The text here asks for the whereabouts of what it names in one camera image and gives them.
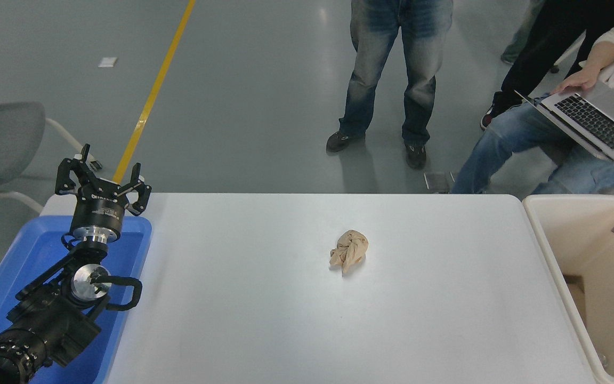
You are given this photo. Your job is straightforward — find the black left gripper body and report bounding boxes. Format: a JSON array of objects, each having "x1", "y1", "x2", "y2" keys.
[{"x1": 71, "y1": 180, "x2": 133, "y2": 231}]

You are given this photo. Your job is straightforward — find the small metal floor plate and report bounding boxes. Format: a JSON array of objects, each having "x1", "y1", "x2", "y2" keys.
[{"x1": 423, "y1": 172, "x2": 455, "y2": 194}]

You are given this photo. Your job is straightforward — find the person's hand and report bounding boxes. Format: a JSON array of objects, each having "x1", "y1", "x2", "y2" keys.
[{"x1": 551, "y1": 67, "x2": 602, "y2": 95}]

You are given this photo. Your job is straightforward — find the large pale plastic bin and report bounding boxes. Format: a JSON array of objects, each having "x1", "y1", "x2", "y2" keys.
[{"x1": 521, "y1": 195, "x2": 614, "y2": 384}]

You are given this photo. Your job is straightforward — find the blue plastic tray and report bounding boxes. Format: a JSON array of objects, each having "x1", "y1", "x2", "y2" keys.
[{"x1": 0, "y1": 215, "x2": 152, "y2": 384}]

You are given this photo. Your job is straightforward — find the grey chair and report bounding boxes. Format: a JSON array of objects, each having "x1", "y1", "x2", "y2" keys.
[{"x1": 0, "y1": 93, "x2": 102, "y2": 214}]

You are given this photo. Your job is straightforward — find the silver laptop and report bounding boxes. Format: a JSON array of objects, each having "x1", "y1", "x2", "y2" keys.
[{"x1": 514, "y1": 80, "x2": 614, "y2": 162}]

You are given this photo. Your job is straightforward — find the crumpled tan paper ball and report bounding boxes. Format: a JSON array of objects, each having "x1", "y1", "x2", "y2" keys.
[{"x1": 329, "y1": 230, "x2": 369, "y2": 276}]

